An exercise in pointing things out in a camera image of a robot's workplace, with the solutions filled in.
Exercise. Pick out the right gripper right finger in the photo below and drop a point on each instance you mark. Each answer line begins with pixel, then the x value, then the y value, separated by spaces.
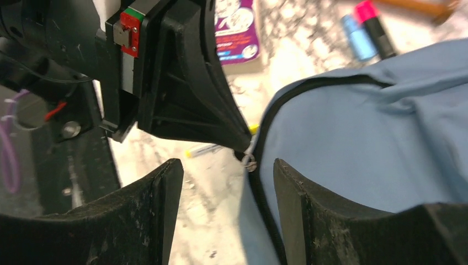
pixel 322 227

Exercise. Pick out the yellow capped pen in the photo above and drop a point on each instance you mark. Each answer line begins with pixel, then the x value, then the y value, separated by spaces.
pixel 201 149

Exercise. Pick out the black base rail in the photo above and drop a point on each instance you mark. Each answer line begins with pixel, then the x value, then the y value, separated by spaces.
pixel 74 172

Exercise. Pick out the blue backpack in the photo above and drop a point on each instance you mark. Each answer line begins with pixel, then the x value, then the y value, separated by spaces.
pixel 389 136

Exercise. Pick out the pink black highlighter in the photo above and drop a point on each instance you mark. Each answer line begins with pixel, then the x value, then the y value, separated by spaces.
pixel 368 15

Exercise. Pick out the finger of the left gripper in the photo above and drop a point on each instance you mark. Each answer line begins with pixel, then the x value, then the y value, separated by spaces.
pixel 188 98

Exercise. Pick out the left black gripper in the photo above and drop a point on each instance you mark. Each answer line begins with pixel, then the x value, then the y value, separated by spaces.
pixel 104 40

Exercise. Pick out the blue highlighter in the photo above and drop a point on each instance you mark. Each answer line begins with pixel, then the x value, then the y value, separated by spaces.
pixel 358 39

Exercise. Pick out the wooden shelf rack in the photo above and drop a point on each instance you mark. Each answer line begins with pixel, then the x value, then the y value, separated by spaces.
pixel 438 11

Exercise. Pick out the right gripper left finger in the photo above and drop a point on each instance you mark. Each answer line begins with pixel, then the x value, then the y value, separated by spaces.
pixel 133 225

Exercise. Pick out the purple stationery package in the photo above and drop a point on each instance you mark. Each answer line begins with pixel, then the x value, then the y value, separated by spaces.
pixel 236 31

